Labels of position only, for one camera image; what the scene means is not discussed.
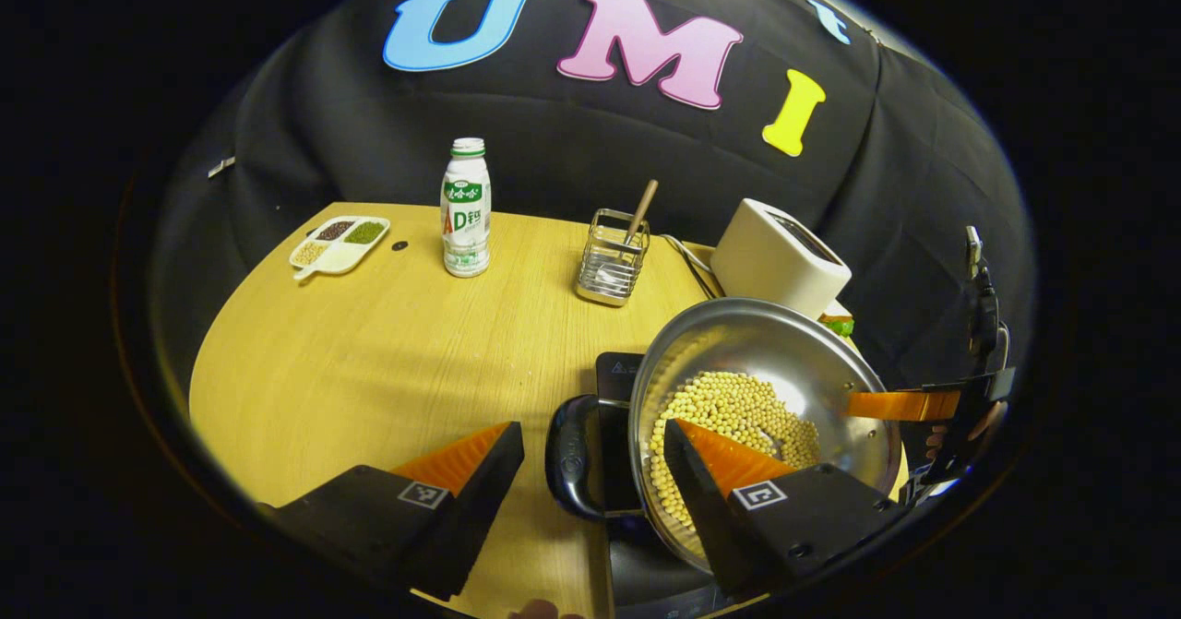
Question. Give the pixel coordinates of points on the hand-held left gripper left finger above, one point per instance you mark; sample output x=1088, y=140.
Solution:
x=480, y=517

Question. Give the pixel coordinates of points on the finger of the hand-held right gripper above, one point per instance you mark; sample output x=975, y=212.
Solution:
x=904, y=404

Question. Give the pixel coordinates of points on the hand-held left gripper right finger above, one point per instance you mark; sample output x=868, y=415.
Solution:
x=710, y=517

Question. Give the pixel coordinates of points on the pile of yellow soybeans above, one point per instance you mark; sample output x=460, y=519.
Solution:
x=729, y=407

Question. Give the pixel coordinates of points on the black induction cooktop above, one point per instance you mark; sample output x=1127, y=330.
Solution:
x=618, y=374

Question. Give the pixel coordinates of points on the white toaster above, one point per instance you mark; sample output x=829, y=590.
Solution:
x=775, y=255

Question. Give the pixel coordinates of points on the white drink bottle green label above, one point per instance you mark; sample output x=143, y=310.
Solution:
x=466, y=222

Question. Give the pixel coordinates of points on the white divided dish of beans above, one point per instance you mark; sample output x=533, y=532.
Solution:
x=339, y=245

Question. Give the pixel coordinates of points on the black backdrop cloth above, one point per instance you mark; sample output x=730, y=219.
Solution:
x=572, y=148

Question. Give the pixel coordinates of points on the silver metal clip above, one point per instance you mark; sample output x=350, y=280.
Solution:
x=221, y=167

